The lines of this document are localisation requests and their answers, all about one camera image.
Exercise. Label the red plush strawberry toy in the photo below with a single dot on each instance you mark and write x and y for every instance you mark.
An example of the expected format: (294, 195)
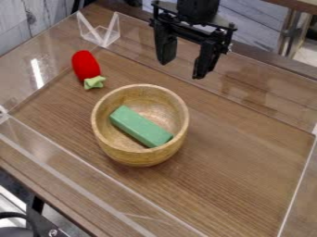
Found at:
(87, 70)

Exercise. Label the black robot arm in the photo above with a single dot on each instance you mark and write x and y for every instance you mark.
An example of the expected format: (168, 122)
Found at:
(191, 20)

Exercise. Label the wooden chair in background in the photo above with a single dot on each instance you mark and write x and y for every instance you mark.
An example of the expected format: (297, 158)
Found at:
(297, 8)

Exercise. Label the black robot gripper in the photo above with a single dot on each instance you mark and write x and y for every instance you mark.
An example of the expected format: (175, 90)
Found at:
(194, 20)

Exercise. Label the green foam block stick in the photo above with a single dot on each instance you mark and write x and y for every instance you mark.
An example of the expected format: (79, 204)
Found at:
(139, 127)

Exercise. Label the brown wooden bowl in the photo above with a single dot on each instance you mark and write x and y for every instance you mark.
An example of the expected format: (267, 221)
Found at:
(159, 105)

